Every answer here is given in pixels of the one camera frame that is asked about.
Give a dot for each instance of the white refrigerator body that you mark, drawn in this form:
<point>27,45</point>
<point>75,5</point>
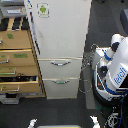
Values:
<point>51,72</point>

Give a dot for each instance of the wooden drawer cabinet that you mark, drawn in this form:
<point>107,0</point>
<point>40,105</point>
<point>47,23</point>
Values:
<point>19,69</point>

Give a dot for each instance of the green android sticker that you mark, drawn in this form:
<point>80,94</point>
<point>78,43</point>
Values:
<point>43,10</point>

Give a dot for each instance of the grey box on floor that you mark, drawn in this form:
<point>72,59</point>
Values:
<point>10,100</point>

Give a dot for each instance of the grey device on cabinet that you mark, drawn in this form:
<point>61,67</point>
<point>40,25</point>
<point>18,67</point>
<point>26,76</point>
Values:
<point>13,11</point>

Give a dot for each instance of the middle fridge drawer handle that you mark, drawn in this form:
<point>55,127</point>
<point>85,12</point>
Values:
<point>59,63</point>

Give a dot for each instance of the fridge drawer handle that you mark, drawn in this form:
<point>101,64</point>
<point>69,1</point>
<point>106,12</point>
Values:
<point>59,63</point>
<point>60,81</point>

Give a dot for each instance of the lower fridge drawer handle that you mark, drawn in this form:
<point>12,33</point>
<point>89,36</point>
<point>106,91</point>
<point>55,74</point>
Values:
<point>60,81</point>

